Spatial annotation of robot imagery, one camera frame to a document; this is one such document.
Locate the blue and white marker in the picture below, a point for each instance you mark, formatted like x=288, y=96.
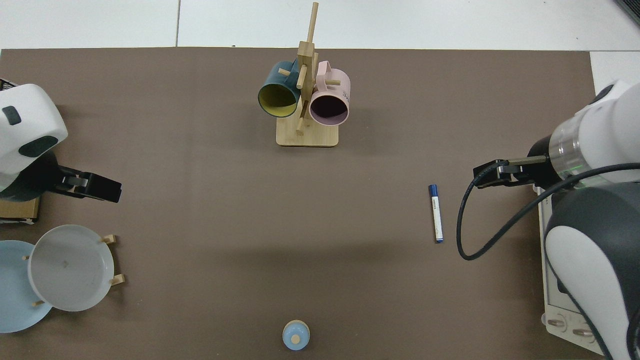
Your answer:
x=436, y=212

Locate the wooden plate rack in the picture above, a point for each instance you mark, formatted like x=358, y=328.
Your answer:
x=112, y=239

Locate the grey plate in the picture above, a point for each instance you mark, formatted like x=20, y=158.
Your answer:
x=70, y=267

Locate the light blue plate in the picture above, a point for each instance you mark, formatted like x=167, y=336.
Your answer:
x=12, y=290

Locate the pale toaster oven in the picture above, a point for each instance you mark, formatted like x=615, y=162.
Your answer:
x=556, y=323

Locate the dark grey flat device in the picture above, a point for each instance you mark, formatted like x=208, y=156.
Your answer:
x=631, y=7

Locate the pink mug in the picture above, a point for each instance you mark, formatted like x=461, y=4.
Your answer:
x=335, y=85

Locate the wooden cup stand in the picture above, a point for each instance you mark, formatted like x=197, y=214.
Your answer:
x=307, y=135

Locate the brown table cloth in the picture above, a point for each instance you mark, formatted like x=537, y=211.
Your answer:
x=300, y=225

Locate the dark teal mug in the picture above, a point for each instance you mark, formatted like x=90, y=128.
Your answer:
x=270, y=77

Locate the small blue round thing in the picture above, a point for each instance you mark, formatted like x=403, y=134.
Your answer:
x=290, y=340

